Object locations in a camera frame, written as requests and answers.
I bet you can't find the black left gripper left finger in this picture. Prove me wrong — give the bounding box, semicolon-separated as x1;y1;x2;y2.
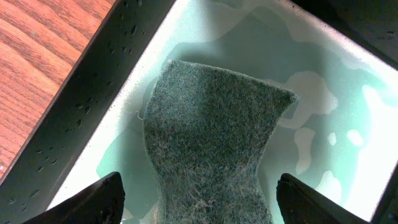
23;172;125;224

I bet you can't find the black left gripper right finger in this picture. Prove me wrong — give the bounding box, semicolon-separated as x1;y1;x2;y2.
276;173;369;224

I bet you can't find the green yellow sponge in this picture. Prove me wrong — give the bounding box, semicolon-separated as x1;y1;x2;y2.
144;60;298;223

